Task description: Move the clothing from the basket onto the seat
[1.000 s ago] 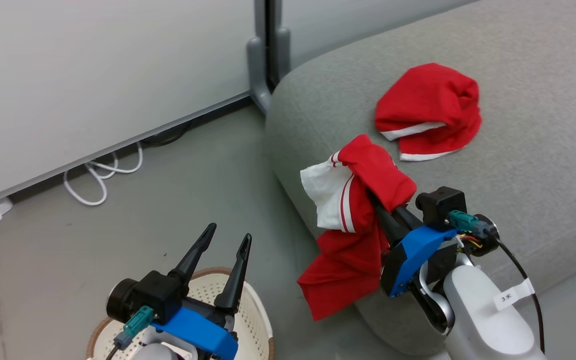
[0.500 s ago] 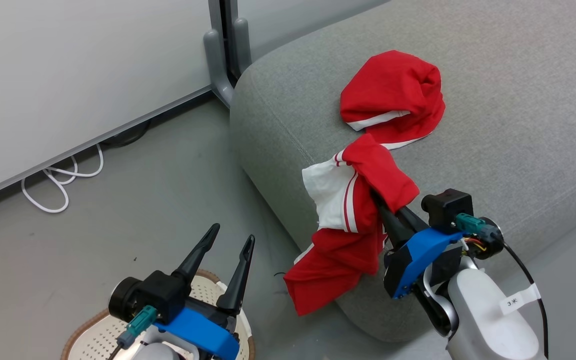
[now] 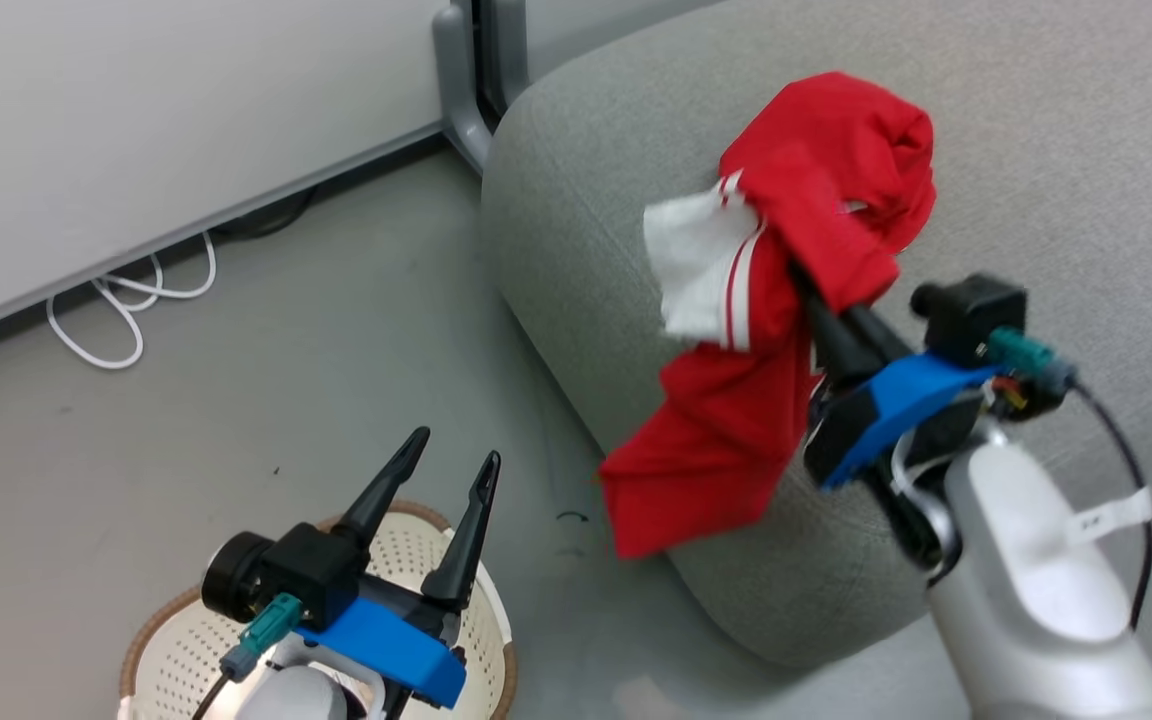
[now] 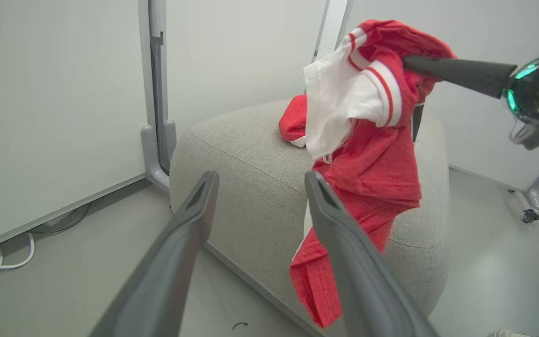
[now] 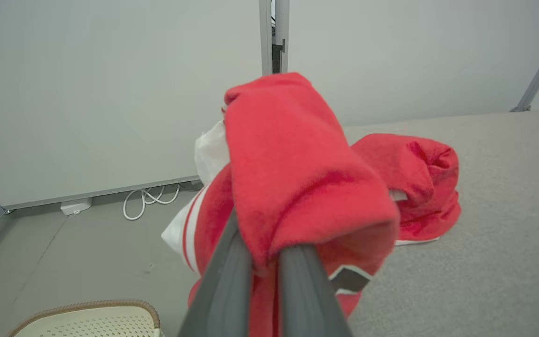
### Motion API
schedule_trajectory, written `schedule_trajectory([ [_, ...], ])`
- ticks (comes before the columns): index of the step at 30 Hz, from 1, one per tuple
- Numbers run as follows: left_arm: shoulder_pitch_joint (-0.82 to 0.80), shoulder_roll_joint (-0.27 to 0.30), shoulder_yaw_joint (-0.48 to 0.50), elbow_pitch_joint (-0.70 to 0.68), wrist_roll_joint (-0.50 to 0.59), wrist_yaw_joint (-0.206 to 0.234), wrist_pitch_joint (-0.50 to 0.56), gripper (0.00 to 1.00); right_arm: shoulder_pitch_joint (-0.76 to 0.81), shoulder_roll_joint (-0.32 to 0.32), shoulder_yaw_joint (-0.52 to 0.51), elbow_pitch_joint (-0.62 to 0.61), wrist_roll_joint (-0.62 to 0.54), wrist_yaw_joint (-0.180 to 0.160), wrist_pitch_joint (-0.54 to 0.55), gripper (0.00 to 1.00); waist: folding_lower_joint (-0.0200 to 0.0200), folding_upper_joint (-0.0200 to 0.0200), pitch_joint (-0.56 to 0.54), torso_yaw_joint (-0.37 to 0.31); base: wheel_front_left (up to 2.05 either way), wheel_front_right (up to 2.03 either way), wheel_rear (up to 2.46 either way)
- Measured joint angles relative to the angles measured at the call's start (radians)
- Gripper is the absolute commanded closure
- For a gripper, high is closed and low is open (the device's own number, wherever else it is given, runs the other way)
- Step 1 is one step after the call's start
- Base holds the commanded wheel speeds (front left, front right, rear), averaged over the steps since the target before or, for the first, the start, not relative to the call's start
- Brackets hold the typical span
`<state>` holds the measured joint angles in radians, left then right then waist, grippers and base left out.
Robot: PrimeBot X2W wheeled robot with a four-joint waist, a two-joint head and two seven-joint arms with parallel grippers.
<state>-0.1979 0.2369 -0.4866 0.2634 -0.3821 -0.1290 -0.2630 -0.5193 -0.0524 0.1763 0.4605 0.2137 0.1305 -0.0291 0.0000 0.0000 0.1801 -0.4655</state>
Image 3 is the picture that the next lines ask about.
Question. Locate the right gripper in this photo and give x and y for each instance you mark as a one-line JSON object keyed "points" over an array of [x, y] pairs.
{"points": [[886, 410]]}

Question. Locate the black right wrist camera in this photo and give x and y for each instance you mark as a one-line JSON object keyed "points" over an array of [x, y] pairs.
{"points": [[971, 315]]}

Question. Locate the white perforated laundry basket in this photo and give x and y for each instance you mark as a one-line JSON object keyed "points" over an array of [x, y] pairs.
{"points": [[176, 650]]}

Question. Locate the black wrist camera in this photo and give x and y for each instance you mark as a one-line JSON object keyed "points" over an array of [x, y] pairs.
{"points": [[971, 315], [296, 570]]}

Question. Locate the grey fabric sofa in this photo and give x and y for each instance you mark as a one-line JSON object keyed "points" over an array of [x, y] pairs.
{"points": [[1036, 150]]}

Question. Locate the red and white garment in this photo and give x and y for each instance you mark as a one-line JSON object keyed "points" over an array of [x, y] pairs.
{"points": [[816, 190]]}

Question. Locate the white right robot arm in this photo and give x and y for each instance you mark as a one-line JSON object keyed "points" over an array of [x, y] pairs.
{"points": [[1036, 600]]}

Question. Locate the teal left camera connector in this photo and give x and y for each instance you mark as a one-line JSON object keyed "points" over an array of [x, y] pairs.
{"points": [[266, 625]]}

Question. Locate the grey partition post with foot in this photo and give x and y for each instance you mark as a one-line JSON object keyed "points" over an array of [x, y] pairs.
{"points": [[461, 80]]}

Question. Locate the teal right camera connector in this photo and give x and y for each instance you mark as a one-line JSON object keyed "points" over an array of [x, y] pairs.
{"points": [[1026, 358]]}

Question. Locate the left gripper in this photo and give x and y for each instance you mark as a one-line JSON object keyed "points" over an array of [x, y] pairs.
{"points": [[386, 640]]}

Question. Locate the teal camera connector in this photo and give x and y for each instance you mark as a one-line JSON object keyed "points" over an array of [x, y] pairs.
{"points": [[1026, 358], [266, 625]]}

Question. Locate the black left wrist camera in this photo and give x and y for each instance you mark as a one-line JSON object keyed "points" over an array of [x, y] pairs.
{"points": [[296, 570]]}

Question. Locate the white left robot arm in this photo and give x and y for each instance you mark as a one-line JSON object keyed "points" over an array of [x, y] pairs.
{"points": [[291, 695]]}

